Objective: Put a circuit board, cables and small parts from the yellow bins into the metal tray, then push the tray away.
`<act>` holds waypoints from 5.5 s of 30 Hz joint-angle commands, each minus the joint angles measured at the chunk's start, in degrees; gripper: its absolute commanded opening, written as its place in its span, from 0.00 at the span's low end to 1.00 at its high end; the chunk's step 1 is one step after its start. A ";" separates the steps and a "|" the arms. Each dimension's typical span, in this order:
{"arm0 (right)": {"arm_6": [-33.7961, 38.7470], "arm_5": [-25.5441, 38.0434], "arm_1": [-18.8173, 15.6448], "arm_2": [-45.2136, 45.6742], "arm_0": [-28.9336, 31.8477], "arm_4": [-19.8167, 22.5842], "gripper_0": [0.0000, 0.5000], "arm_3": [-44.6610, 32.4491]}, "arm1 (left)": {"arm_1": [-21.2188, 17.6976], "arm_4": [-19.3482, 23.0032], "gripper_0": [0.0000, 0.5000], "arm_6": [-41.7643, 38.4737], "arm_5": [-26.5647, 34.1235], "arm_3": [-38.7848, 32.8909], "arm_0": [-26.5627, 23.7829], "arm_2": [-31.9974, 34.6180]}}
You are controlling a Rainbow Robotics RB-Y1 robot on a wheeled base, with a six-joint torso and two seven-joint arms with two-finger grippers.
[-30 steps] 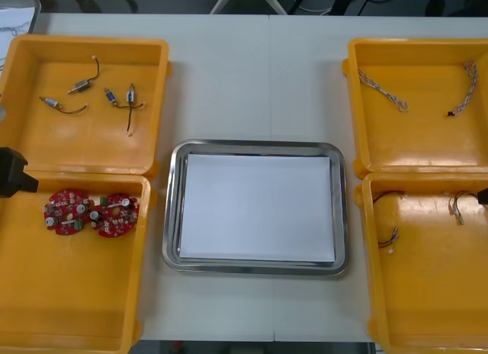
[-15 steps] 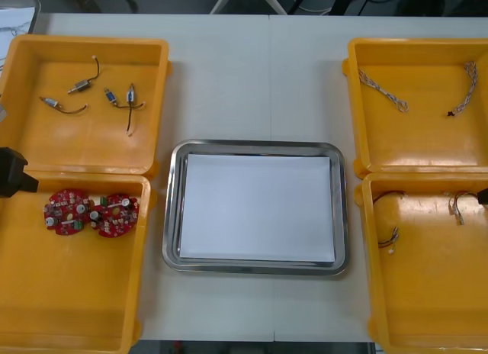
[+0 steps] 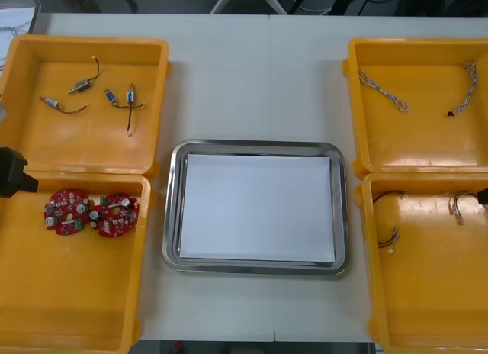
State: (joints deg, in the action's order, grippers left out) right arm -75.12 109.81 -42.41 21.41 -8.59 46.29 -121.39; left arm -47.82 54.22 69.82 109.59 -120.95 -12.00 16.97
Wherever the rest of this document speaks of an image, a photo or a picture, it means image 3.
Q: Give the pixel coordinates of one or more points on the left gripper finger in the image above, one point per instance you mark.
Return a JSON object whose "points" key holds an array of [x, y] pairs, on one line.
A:
{"points": [[31, 184], [11, 171]]}

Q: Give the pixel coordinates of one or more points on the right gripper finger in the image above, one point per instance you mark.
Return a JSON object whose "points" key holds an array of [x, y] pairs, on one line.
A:
{"points": [[483, 197]]}

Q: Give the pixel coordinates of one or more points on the round red circuit board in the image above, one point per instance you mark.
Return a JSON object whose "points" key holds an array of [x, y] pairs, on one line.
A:
{"points": [[61, 195], [114, 228]]}

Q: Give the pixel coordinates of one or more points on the steel tray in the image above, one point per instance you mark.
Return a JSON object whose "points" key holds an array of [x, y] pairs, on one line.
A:
{"points": [[171, 216], [36, 10]]}

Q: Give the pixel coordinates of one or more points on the yellow-orange plastic bin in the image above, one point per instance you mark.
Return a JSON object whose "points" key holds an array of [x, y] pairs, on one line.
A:
{"points": [[76, 148], [419, 140], [427, 293], [76, 293]]}

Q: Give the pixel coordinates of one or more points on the blue label solenoid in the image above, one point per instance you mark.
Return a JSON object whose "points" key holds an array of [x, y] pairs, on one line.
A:
{"points": [[131, 92], [110, 96]]}

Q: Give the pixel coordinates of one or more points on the white sheet with scribbles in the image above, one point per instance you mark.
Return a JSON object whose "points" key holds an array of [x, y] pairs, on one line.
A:
{"points": [[15, 18]]}

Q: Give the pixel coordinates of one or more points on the white metal frame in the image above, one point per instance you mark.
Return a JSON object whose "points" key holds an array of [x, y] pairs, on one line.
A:
{"points": [[270, 1]]}

